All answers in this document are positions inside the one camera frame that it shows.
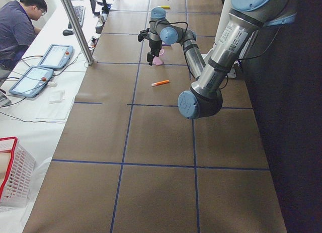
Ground teach pendant tablet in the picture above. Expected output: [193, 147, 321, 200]
[38, 44, 73, 69]
[9, 66, 54, 98]

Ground pink mesh pen holder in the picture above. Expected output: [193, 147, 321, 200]
[152, 48, 165, 65]

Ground black computer mouse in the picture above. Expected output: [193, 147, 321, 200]
[62, 29, 74, 36]

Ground black keyboard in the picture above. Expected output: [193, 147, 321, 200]
[73, 5, 86, 28]

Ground seated man in blue shirt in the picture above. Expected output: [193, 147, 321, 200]
[1, 0, 48, 69]

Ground red white plastic basket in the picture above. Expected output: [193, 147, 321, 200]
[1, 137, 35, 211]

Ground orange highlighter pen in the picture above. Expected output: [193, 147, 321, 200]
[151, 80, 170, 87]

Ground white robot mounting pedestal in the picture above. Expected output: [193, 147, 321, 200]
[202, 0, 231, 61]

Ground black camera cable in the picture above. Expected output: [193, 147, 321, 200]
[149, 20, 189, 37]

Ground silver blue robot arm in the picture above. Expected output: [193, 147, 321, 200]
[138, 0, 297, 119]

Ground aluminium frame post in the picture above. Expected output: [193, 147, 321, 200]
[60, 0, 94, 66]

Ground far teach pendant tablet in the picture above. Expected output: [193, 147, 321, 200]
[38, 44, 73, 69]

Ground near teach pendant tablet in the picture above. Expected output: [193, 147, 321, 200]
[9, 66, 54, 98]

